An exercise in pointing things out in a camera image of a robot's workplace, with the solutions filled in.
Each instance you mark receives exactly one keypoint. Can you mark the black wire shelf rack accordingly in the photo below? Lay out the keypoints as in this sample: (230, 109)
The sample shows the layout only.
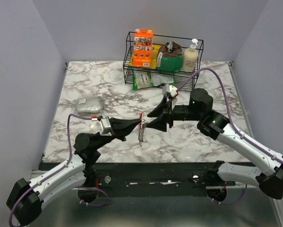
(180, 77)

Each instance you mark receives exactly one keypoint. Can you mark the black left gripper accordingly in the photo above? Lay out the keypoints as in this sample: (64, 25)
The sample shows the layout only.
(121, 127)

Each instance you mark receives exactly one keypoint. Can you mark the cream lotion pump bottle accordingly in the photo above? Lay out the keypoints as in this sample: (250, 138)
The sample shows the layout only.
(190, 57)

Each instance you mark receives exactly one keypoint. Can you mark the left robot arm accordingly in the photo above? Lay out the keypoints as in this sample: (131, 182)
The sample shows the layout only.
(28, 198)

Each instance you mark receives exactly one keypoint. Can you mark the steel key organizer red handle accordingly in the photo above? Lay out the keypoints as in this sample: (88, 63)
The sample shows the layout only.
(141, 132)

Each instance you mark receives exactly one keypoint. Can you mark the orange product box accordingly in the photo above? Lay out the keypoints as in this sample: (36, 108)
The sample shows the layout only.
(143, 37)

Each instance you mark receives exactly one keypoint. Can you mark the yellow snack bag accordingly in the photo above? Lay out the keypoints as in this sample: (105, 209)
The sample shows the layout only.
(153, 56)

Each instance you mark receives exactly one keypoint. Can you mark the green white snack bag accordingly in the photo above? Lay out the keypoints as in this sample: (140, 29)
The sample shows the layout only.
(143, 80)

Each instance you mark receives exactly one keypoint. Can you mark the aluminium rail frame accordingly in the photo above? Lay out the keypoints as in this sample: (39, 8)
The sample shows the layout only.
(80, 171)

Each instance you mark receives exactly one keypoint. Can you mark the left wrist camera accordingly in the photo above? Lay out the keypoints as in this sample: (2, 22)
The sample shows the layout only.
(104, 125)

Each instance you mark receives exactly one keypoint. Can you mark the silver glitter pouch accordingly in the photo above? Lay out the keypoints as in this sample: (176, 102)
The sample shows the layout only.
(89, 105)

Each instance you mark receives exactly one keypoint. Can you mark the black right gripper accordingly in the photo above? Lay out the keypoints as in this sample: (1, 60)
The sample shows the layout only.
(160, 123)

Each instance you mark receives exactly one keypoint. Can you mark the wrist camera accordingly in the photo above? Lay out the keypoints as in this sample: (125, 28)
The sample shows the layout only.
(170, 91)
(104, 125)

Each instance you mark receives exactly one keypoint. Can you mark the green brown bag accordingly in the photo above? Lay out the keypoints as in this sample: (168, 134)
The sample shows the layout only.
(169, 58)

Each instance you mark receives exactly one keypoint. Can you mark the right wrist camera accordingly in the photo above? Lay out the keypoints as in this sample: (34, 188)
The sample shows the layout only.
(170, 91)

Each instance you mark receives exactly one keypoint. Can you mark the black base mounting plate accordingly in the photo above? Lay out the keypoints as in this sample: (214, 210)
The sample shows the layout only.
(154, 179)

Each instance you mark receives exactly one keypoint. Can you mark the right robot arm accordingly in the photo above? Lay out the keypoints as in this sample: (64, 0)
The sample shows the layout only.
(267, 170)

